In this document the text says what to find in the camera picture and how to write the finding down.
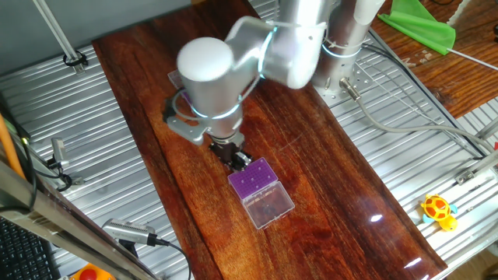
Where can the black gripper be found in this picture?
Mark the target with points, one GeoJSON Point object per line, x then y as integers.
{"type": "Point", "coordinates": [225, 151]}

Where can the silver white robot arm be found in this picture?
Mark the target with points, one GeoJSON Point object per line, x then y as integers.
{"type": "Point", "coordinates": [210, 78]}

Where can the purple pipette tip box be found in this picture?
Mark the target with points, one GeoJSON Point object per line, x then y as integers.
{"type": "Point", "coordinates": [253, 183]}
{"type": "Point", "coordinates": [175, 78]}

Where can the dark wooden board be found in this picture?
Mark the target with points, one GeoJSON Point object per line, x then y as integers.
{"type": "Point", "coordinates": [311, 175]}

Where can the orange emergency stop button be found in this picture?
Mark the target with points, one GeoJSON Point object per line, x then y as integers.
{"type": "Point", "coordinates": [89, 273]}

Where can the yellow orange turtle toy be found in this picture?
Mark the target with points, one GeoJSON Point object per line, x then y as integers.
{"type": "Point", "coordinates": [437, 210]}

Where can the green cloth flag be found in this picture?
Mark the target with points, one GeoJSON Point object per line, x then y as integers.
{"type": "Point", "coordinates": [420, 27]}

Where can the orange tube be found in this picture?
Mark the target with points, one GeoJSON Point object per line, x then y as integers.
{"type": "Point", "coordinates": [8, 149]}

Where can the black keyboard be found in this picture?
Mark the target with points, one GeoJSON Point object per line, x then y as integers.
{"type": "Point", "coordinates": [23, 256]}

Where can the silver ribbed camera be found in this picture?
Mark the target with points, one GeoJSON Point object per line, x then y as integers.
{"type": "Point", "coordinates": [128, 231]}

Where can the black camera stand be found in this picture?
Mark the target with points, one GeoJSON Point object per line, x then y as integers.
{"type": "Point", "coordinates": [128, 248]}

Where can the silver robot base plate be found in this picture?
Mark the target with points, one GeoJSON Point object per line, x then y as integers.
{"type": "Point", "coordinates": [362, 78]}

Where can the small grey camera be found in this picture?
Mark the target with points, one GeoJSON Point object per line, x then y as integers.
{"type": "Point", "coordinates": [59, 151]}

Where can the large aluminium frame beam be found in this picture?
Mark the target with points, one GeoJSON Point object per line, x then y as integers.
{"type": "Point", "coordinates": [58, 229]}

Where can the aluminium strut with bracket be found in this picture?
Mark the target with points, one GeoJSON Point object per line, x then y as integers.
{"type": "Point", "coordinates": [465, 177]}

